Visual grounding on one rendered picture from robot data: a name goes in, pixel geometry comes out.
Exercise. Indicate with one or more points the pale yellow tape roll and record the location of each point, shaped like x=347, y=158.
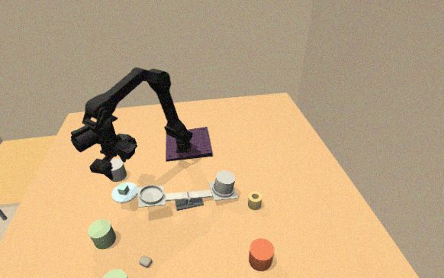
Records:
x=255, y=200

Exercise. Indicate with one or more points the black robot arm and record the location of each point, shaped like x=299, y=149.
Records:
x=102, y=106

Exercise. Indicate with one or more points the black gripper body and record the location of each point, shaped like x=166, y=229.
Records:
x=103, y=166

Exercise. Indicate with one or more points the orange-brown cylinder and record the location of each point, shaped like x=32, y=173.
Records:
x=261, y=253

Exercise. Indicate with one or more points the green cylinder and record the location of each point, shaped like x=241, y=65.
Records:
x=115, y=274
x=102, y=233

